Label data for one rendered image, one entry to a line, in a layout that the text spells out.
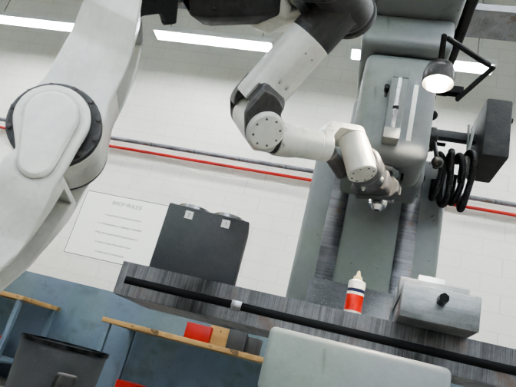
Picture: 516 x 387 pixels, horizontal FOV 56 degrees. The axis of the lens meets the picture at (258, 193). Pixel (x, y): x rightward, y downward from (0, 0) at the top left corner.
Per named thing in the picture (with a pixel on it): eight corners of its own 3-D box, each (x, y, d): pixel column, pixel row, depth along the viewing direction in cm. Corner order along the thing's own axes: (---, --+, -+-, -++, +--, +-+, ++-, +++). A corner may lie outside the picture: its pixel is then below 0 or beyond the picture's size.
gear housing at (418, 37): (454, 49, 126) (458, 19, 130) (361, 39, 131) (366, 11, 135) (429, 116, 157) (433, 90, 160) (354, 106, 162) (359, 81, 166)
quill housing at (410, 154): (429, 162, 119) (444, 57, 130) (345, 149, 123) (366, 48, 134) (416, 191, 136) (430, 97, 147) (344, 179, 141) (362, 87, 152)
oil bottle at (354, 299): (360, 317, 109) (368, 270, 113) (342, 313, 110) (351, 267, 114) (359, 319, 113) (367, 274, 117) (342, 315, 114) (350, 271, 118)
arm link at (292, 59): (224, 124, 88) (309, 30, 84) (209, 101, 99) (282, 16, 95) (266, 158, 95) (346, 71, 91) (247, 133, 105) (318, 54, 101)
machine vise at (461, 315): (479, 332, 92) (484, 277, 96) (398, 315, 96) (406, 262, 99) (445, 349, 124) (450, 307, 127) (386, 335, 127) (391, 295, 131)
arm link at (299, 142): (320, 170, 102) (236, 157, 94) (302, 150, 111) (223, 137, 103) (338, 124, 98) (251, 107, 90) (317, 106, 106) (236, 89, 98)
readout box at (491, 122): (513, 158, 147) (517, 100, 154) (481, 153, 149) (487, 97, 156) (493, 184, 165) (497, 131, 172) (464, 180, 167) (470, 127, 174)
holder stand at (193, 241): (231, 290, 120) (250, 216, 127) (147, 269, 121) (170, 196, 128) (232, 297, 132) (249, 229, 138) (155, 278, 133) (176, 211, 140)
